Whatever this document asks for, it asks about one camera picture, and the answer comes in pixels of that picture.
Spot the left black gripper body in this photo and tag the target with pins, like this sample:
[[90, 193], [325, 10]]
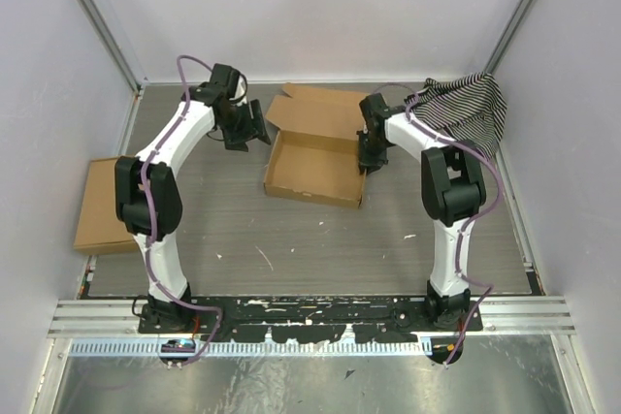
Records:
[[239, 123]]

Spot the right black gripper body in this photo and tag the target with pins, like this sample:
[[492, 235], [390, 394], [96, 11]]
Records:
[[372, 153]]

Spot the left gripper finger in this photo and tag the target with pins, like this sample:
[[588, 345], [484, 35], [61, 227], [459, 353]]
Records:
[[260, 132], [236, 146]]

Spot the brown cardboard box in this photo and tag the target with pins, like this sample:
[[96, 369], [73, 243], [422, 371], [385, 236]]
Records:
[[99, 232], [315, 154]]

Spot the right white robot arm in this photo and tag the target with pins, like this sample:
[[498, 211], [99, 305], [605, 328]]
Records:
[[452, 193]]

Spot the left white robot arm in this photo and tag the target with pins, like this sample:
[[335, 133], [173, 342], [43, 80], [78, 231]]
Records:
[[147, 197]]

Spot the folded brown cardboard box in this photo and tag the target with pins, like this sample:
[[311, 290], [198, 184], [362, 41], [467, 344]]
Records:
[[99, 232]]

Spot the striped cloth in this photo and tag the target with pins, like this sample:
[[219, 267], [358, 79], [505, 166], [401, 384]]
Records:
[[470, 108]]

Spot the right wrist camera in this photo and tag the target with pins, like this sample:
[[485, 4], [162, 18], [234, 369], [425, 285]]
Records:
[[372, 108]]

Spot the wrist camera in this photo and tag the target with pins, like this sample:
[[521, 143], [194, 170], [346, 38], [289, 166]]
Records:
[[372, 108], [225, 78]]

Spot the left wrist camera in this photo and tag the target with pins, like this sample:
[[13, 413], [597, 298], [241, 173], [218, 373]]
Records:
[[225, 78]]

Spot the left aluminium corner post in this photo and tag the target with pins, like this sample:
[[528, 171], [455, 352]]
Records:
[[95, 16]]

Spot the aluminium corner post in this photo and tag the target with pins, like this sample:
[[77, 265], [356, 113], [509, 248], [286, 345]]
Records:
[[95, 16], [516, 19]]

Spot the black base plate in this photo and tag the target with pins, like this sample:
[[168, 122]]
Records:
[[399, 314]]

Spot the aluminium front rail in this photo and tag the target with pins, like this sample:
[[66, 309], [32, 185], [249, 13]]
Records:
[[499, 315]]

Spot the slotted cable duct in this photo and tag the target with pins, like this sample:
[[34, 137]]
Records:
[[185, 348]]

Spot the right aluminium corner post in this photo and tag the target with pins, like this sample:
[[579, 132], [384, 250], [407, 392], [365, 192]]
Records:
[[516, 19]]

